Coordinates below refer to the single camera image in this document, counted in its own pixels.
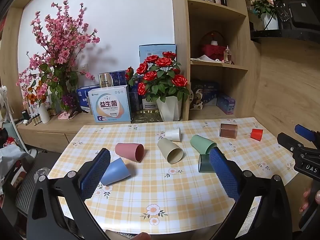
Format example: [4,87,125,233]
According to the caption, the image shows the white cup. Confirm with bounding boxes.
[164,127,182,142]

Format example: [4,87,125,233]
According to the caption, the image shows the grey ribbed platform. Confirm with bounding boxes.
[15,152,63,217]

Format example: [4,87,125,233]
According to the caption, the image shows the red cup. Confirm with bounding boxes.
[250,128,264,140]

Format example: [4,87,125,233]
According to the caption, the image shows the blue cup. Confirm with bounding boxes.
[100,157,131,186]

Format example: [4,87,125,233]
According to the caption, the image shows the red rose plant white pot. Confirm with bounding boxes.
[125,51,190,122]

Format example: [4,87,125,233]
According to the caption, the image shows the blue illustrated snack box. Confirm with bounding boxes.
[189,80,219,111]

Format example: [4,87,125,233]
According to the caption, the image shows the wooden low cabinet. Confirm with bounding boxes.
[16,110,92,153]

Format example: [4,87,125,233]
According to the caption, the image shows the yellow checkered tablecloth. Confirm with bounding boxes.
[47,117,297,233]

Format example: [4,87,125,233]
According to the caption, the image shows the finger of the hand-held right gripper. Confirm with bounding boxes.
[294,124,320,150]
[277,132,304,153]

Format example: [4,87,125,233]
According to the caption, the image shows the pink cup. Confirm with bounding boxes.
[115,142,145,162]

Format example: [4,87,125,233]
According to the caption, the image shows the light blue flat box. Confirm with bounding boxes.
[139,44,177,67]

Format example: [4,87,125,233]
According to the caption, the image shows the purple box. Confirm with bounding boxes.
[216,93,236,115]

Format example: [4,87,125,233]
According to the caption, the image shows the blue white carton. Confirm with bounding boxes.
[77,85,100,113]

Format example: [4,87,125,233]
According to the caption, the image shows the purple flower bunch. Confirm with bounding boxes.
[61,94,78,111]

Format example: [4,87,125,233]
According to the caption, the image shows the light green cup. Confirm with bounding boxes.
[189,134,217,155]

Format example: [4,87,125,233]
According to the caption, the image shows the red wicker basket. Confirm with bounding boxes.
[199,31,226,59]

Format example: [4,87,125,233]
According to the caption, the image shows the person's right hand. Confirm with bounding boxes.
[299,187,320,213]

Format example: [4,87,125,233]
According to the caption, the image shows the brown translucent cup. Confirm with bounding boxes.
[219,123,238,139]

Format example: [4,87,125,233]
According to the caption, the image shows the dark blue silver box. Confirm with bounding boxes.
[98,70,128,88]

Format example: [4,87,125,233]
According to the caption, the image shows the dark blue patterned box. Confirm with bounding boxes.
[129,77,146,112]

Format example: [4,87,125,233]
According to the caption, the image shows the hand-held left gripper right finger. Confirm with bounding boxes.
[209,147,293,240]

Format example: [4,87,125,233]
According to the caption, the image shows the dark green translucent cup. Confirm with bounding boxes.
[198,153,215,173]

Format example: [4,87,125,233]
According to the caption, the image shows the black appliance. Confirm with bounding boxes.
[276,0,320,31]

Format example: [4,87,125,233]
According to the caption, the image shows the wooden shelf unit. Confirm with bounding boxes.
[171,0,262,122]

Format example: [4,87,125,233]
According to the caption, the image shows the pink cloth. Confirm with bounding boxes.
[58,111,79,120]

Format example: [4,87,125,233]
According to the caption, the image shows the beige cup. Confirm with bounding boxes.
[157,138,184,165]

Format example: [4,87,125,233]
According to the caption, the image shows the row of small bottles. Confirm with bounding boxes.
[21,102,42,126]

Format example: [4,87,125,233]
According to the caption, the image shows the white folded cloth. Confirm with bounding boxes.
[190,54,216,62]

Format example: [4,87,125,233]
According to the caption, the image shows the pink blossom bouquet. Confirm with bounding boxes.
[16,0,100,113]

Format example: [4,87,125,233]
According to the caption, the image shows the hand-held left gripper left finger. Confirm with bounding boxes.
[26,148,112,240]

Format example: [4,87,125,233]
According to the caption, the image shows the gold patterned tray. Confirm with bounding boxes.
[131,109,163,124]

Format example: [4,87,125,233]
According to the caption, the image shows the black speckled counter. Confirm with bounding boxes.
[250,29,320,43]

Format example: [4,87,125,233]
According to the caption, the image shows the white plastic bag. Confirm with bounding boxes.
[0,145,33,172]

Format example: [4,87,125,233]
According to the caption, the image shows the white box blue label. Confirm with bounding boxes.
[88,85,133,124]

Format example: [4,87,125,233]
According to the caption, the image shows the pink rose plant white pot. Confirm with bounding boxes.
[250,0,282,30]

